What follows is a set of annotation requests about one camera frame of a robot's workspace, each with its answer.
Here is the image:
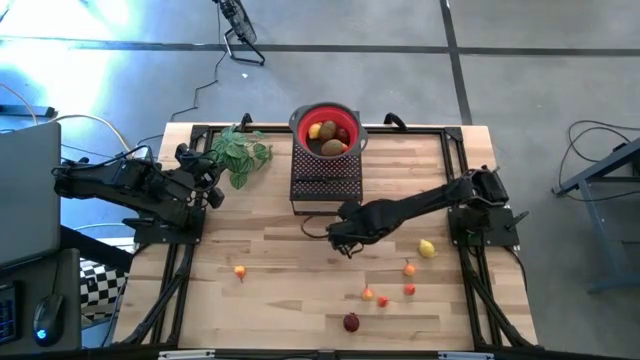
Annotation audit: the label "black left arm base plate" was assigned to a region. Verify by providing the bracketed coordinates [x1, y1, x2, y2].
[122, 217, 206, 246]

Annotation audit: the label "black looped floor cables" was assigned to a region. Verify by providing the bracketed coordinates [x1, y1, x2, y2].
[558, 118, 640, 202]

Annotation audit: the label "pale yellow cable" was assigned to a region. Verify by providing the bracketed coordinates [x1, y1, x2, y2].
[0, 82, 134, 151]

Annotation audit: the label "grey laptop lid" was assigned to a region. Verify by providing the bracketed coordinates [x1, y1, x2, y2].
[0, 122, 62, 271]

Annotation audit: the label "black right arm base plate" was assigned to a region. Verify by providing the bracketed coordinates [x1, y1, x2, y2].
[447, 205, 530, 248]

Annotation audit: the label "black perforated metal shelf rack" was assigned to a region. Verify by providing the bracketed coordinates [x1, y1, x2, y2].
[289, 144, 364, 216]

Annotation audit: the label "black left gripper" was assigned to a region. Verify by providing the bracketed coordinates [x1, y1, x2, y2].
[174, 142, 227, 209]

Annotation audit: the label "brown kiwi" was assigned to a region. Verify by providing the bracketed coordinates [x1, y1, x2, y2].
[320, 138, 346, 157]

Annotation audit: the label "blue-grey metal table frame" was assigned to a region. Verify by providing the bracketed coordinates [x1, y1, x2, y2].
[551, 137, 640, 295]

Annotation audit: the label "silver edge bracket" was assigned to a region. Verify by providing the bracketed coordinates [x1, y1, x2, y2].
[438, 351, 496, 360]
[158, 349, 216, 360]

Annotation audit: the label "black floor fan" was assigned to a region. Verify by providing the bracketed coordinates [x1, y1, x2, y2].
[213, 0, 267, 67]

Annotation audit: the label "black floor cable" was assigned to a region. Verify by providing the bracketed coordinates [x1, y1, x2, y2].
[135, 2, 225, 147]

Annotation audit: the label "red collapsible colander grey rim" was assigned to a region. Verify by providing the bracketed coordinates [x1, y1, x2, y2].
[288, 101, 370, 160]

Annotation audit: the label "black white checkerboard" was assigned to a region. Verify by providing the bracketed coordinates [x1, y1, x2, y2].
[78, 258, 130, 322]

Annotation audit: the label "black desk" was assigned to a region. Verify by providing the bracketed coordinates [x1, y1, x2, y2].
[0, 224, 134, 354]

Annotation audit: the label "black keyboard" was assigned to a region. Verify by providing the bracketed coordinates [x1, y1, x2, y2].
[0, 283, 19, 346]

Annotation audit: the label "black computer mouse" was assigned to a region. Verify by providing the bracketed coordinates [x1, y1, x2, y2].
[32, 293, 66, 348]

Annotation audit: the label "green potted plant white pot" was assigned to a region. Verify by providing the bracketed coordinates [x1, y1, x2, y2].
[208, 124, 275, 190]

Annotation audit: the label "black aluminium table frame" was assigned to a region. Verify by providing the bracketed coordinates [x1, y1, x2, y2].
[113, 123, 540, 351]

